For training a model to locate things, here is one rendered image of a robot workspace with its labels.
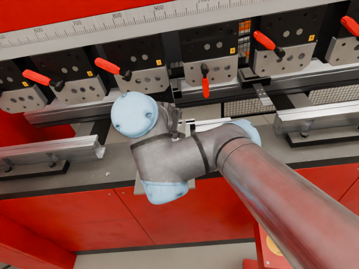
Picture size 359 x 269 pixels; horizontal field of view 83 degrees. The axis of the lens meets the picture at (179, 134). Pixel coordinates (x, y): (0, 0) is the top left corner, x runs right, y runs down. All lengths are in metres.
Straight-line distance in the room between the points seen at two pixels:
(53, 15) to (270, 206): 0.59
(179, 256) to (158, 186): 1.26
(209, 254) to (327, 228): 1.37
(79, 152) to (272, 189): 0.81
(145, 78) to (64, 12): 0.24
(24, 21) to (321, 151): 0.97
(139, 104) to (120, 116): 0.04
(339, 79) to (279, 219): 1.01
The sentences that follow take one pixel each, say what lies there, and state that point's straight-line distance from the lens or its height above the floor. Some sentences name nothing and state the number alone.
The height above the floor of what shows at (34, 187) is 0.87.
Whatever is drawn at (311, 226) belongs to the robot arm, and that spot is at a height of 1.32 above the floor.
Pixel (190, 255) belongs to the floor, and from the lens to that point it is 1.56.
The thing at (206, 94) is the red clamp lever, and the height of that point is 1.17.
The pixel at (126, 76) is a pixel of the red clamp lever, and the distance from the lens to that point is 0.58.
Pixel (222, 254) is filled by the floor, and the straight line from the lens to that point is 1.56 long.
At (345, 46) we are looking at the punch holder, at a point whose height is 1.23.
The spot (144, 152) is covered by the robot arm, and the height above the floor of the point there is 1.27.
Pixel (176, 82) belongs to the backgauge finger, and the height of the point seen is 1.03.
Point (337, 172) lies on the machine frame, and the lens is 0.99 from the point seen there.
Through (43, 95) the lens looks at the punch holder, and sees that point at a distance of 0.78.
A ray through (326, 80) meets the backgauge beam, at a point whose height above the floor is 0.93.
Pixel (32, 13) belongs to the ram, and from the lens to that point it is 0.64.
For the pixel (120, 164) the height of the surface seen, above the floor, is 0.87.
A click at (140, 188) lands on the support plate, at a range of 0.63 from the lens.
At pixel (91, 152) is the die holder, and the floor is 0.93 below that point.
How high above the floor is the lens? 1.51
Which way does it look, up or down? 45 degrees down
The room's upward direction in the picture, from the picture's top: 12 degrees counter-clockwise
